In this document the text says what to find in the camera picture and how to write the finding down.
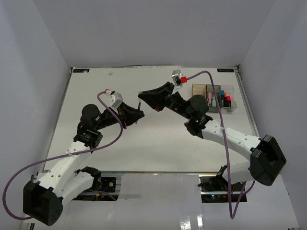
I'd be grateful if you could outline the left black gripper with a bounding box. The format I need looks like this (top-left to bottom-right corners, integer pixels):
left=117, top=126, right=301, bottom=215
left=95, top=102, right=145, bottom=130

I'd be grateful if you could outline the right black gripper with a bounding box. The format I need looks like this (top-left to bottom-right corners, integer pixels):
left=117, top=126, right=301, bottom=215
left=139, top=82, right=193, bottom=120

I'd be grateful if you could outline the pink translucent correction tape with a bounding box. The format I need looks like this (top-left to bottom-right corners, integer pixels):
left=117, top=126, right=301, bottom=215
left=207, top=92, right=212, bottom=106

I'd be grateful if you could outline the green translucent correction tape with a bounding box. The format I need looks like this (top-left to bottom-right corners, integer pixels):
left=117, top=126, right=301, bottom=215
left=211, top=95, right=216, bottom=107

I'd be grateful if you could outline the blue cap black highlighter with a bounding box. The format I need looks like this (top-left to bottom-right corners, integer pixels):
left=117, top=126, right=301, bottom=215
left=220, top=90, right=225, bottom=107

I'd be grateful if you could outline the orange cap black highlighter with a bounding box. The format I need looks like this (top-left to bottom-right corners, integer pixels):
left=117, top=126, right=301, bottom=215
left=224, top=93, right=231, bottom=107

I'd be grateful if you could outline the purple gel pen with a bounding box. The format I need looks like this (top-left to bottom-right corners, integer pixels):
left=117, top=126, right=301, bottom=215
left=135, top=100, right=141, bottom=124

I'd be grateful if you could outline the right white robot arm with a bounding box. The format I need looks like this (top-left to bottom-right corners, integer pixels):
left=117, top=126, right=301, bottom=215
left=138, top=82, right=286, bottom=191

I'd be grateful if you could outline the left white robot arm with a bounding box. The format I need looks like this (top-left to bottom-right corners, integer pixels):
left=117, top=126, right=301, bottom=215
left=23, top=103, right=144, bottom=226

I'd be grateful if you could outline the brown translucent container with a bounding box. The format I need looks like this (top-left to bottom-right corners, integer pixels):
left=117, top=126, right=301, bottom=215
left=192, top=83, right=206, bottom=98

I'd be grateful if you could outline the grey translucent container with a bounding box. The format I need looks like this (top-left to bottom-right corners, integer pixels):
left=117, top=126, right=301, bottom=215
left=205, top=83, right=223, bottom=113

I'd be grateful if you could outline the right blue table label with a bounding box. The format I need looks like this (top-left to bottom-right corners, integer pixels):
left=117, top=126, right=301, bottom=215
left=217, top=68, right=234, bottom=73

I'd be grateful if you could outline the blue table label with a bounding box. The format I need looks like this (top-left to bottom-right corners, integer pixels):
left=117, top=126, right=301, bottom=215
left=73, top=69, right=90, bottom=73
left=217, top=68, right=234, bottom=73

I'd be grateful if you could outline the left blue table label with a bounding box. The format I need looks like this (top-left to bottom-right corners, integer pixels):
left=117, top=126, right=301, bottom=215
left=73, top=69, right=90, bottom=73

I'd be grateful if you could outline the clear translucent container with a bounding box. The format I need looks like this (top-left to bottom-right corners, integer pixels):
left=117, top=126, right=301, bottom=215
left=219, top=85, right=237, bottom=114

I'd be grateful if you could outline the pink cap black highlighter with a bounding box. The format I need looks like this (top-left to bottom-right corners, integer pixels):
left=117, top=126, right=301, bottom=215
left=226, top=96, right=233, bottom=108

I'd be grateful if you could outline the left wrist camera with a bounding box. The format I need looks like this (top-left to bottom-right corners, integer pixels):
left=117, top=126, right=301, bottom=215
left=105, top=89, right=123, bottom=109

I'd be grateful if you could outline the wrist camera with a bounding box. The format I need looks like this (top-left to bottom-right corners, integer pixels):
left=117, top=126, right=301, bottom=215
left=105, top=89, right=123, bottom=109
left=172, top=69, right=188, bottom=94

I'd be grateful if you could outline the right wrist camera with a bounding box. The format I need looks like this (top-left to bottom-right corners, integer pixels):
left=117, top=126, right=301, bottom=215
left=172, top=69, right=188, bottom=94

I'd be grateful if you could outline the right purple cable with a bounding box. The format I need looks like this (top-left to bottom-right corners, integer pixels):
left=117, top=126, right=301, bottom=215
left=181, top=70, right=255, bottom=219

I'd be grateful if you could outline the aluminium table frame rail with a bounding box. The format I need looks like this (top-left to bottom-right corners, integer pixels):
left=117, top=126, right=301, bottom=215
left=235, top=65, right=274, bottom=173

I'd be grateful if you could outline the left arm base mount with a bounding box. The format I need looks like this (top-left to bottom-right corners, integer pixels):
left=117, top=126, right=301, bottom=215
left=73, top=177, right=119, bottom=201

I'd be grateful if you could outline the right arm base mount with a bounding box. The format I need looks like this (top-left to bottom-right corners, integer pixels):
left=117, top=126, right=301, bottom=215
left=198, top=165, right=243, bottom=204

